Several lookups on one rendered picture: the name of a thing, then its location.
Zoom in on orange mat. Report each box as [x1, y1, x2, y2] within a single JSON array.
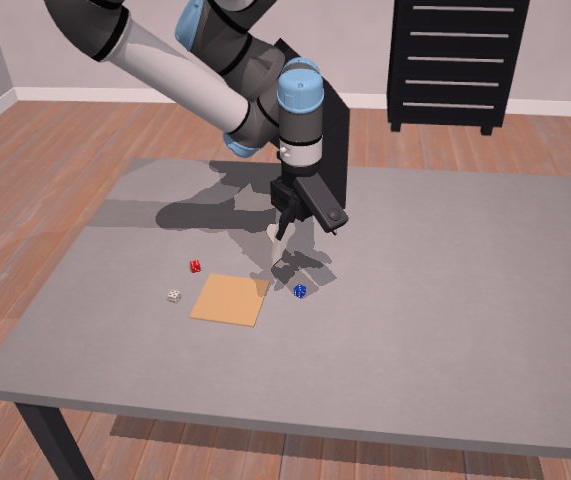
[[189, 274, 270, 327]]

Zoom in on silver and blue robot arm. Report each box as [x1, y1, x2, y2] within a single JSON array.
[[44, 0, 349, 233]]

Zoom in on blue die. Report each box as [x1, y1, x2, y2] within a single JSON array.
[[294, 284, 306, 298]]

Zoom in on white die with black pips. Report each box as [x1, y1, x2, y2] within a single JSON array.
[[168, 290, 181, 304]]

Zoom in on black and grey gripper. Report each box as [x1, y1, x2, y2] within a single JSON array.
[[266, 151, 320, 266]]

